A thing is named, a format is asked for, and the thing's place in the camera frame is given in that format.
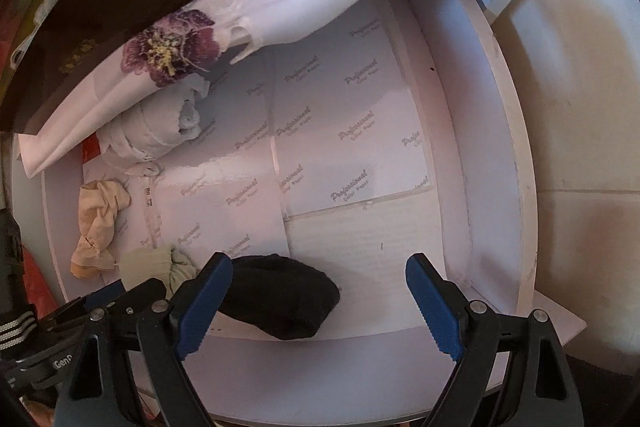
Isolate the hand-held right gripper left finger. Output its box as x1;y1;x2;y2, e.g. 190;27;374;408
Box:
55;252;236;427

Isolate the white drawer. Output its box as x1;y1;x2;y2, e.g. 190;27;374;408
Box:
10;0;588;423

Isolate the beige stocking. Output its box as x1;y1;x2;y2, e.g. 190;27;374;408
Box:
70;179;133;280

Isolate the black sock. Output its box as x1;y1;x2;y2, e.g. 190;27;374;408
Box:
217;253;342;342

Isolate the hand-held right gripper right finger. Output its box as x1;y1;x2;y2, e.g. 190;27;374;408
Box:
405;253;586;427

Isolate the black white striped band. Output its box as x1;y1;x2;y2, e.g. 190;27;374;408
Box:
0;311;40;352

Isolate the white rolled cloth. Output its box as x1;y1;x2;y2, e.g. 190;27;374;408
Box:
95;84;203;178

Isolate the red robe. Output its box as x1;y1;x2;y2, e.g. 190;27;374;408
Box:
20;252;61;323

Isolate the cream knit sock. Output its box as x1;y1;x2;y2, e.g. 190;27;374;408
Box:
121;246;198;303

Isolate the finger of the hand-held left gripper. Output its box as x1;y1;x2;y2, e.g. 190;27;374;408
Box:
82;278;168;315

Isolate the printed paper drawer liner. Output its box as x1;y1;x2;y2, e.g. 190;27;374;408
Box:
82;0;468;333

